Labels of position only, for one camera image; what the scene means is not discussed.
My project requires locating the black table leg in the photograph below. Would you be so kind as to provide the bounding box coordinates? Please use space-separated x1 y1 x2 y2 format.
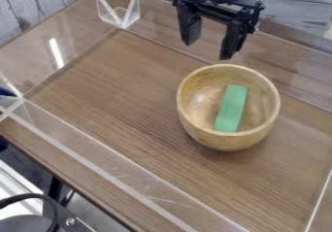
48 177 64 201

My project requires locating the brown wooden bowl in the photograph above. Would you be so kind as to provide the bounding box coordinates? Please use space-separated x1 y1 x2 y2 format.
176 64 282 151

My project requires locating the black cable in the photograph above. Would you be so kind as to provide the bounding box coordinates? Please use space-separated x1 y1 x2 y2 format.
0 192 62 232

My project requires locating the clear acrylic tray wall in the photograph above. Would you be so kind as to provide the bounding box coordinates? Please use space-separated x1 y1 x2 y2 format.
0 0 332 232

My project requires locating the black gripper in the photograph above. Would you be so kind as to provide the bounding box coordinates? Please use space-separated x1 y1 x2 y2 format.
174 0 264 60

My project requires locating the black metal base plate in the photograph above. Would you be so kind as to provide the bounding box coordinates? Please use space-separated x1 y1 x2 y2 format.
55 204 96 232

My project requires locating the clear acrylic corner bracket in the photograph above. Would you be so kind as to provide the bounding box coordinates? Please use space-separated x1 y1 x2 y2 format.
96 0 140 30

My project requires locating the green rectangular block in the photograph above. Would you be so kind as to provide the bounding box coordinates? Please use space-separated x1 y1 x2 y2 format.
214 84 250 133

